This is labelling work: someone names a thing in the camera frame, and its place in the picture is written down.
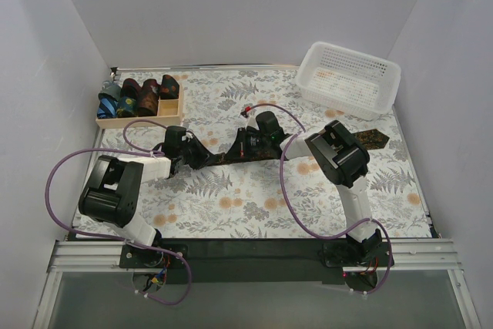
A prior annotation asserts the grey rolled tie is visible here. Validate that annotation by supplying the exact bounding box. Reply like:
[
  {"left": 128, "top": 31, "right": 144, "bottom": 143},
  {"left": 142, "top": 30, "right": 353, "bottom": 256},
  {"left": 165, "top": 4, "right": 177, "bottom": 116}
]
[{"left": 98, "top": 81, "right": 121, "bottom": 101}]

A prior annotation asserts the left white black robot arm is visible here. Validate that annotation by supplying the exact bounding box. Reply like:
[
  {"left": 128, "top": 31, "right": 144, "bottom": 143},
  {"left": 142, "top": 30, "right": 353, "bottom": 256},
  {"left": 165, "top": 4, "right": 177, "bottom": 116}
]
[{"left": 79, "top": 126, "right": 216, "bottom": 267}]

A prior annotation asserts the floral patterned table mat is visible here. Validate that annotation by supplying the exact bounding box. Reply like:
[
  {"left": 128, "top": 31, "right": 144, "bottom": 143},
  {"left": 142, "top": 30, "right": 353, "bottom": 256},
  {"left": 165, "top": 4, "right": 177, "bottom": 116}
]
[{"left": 76, "top": 68, "right": 440, "bottom": 240}]

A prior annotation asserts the black orange-dotted rolled tie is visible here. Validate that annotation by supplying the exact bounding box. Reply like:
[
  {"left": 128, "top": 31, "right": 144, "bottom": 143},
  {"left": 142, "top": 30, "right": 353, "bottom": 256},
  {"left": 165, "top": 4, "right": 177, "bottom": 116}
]
[{"left": 159, "top": 74, "right": 180, "bottom": 100}]

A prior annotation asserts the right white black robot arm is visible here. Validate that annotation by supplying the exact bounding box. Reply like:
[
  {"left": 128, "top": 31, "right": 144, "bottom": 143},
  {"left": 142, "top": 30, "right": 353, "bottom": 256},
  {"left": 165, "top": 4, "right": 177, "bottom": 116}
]
[{"left": 223, "top": 111, "right": 382, "bottom": 266}]

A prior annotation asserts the dark red rolled tie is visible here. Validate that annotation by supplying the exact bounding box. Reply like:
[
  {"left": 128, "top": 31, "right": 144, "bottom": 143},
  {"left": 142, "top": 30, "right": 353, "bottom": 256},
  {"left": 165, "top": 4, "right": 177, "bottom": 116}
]
[{"left": 120, "top": 78, "right": 142, "bottom": 100}]

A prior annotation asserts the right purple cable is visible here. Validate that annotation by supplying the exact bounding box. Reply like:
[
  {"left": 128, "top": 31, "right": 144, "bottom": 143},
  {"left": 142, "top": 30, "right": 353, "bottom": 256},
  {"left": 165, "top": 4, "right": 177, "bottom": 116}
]
[{"left": 246, "top": 102, "right": 394, "bottom": 296}]

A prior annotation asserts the white plastic perforated basket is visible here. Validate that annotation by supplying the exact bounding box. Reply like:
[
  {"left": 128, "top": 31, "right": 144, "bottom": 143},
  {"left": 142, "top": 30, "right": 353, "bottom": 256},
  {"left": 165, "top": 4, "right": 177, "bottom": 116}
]
[{"left": 294, "top": 42, "right": 401, "bottom": 120}]

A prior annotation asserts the purple cable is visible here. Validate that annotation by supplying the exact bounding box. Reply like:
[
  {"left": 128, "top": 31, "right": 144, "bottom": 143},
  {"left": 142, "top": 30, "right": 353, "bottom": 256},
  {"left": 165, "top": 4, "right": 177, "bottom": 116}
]
[
  {"left": 45, "top": 119, "right": 193, "bottom": 306},
  {"left": 246, "top": 102, "right": 394, "bottom": 296}
]

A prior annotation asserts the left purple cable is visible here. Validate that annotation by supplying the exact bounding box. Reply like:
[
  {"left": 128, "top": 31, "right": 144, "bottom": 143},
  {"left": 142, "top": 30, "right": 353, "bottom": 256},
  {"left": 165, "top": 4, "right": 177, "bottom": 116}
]
[{"left": 45, "top": 119, "right": 193, "bottom": 306}]

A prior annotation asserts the blue striped rolled tie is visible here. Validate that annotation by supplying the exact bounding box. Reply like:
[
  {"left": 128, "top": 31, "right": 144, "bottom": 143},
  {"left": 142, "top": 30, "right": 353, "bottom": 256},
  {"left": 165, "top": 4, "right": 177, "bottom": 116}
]
[{"left": 96, "top": 95, "right": 118, "bottom": 119}]

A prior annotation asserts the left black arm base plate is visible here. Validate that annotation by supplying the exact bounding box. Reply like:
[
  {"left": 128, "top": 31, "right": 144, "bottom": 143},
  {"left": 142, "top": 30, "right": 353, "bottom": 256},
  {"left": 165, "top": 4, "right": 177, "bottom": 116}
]
[{"left": 119, "top": 245, "right": 184, "bottom": 269}]

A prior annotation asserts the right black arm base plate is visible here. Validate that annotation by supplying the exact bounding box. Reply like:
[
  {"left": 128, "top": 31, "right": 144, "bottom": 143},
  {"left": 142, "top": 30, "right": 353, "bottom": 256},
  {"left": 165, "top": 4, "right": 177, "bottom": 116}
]
[{"left": 318, "top": 240, "right": 394, "bottom": 267}]

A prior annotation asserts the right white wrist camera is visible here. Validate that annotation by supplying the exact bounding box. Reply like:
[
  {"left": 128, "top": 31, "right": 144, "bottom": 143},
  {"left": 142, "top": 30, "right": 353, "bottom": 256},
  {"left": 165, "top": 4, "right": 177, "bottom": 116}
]
[{"left": 240, "top": 106, "right": 258, "bottom": 132}]

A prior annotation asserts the wooden compartment tray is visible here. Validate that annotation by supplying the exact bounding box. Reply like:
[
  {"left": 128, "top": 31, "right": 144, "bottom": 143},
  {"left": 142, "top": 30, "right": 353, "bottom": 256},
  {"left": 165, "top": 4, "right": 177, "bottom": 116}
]
[{"left": 96, "top": 78, "right": 184, "bottom": 129}]

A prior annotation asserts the brown patterned rolled tie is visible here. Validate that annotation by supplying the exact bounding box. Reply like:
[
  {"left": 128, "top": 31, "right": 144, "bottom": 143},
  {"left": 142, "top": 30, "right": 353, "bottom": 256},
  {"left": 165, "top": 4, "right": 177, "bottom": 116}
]
[{"left": 137, "top": 79, "right": 159, "bottom": 116}]

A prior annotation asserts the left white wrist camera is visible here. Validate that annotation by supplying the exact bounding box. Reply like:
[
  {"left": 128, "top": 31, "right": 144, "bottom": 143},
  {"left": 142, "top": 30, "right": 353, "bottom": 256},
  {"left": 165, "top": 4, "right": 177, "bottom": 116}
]
[{"left": 182, "top": 131, "right": 194, "bottom": 142}]

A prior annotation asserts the aluminium frame rail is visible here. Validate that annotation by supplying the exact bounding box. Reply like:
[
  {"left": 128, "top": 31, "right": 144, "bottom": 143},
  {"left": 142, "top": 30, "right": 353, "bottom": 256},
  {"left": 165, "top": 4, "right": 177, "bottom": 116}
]
[{"left": 33, "top": 238, "right": 481, "bottom": 328}]

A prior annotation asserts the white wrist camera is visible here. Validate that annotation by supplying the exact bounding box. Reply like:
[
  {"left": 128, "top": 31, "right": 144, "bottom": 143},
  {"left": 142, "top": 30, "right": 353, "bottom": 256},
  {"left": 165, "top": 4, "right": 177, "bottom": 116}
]
[
  {"left": 182, "top": 131, "right": 194, "bottom": 142},
  {"left": 240, "top": 106, "right": 258, "bottom": 132}
]

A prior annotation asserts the black tie with gold keys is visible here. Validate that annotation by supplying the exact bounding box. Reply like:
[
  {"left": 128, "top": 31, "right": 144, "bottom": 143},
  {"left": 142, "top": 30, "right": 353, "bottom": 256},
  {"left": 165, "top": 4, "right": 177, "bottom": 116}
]
[{"left": 210, "top": 129, "right": 389, "bottom": 166}]

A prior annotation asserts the navy yellow-dotted rolled tie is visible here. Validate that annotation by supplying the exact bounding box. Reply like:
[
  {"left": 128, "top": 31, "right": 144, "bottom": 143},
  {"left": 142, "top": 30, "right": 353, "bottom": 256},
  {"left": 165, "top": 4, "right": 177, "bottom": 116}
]
[{"left": 116, "top": 96, "right": 137, "bottom": 118}]

